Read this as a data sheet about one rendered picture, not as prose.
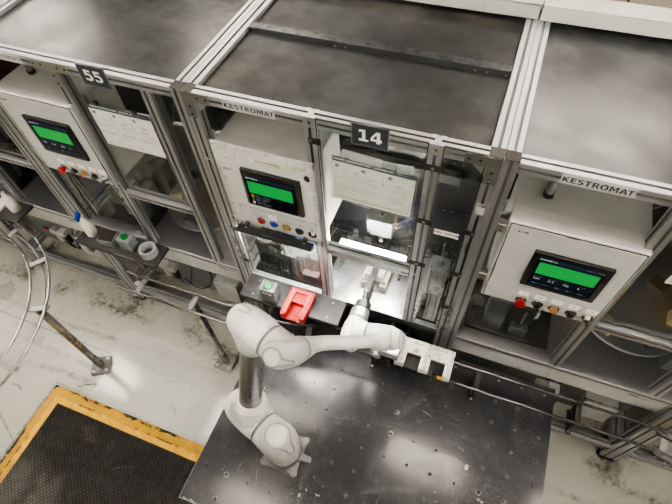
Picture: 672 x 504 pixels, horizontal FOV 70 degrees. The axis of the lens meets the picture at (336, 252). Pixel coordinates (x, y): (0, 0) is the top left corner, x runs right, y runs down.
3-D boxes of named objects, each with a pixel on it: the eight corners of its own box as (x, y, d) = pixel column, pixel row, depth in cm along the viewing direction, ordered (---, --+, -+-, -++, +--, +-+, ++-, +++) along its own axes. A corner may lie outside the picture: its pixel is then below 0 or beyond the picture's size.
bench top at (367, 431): (181, 498, 215) (178, 497, 212) (278, 304, 271) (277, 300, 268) (522, 652, 179) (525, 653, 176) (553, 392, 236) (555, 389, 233)
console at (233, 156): (231, 223, 213) (204, 144, 175) (259, 179, 228) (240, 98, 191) (318, 248, 203) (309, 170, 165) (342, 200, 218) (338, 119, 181)
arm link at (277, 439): (284, 475, 210) (277, 464, 192) (255, 447, 217) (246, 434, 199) (308, 445, 217) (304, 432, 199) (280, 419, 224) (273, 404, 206)
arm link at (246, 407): (250, 449, 213) (217, 417, 222) (276, 424, 223) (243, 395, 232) (256, 343, 162) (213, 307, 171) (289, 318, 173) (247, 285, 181)
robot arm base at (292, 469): (303, 482, 213) (302, 479, 208) (259, 463, 218) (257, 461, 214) (318, 442, 223) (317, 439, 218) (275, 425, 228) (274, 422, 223)
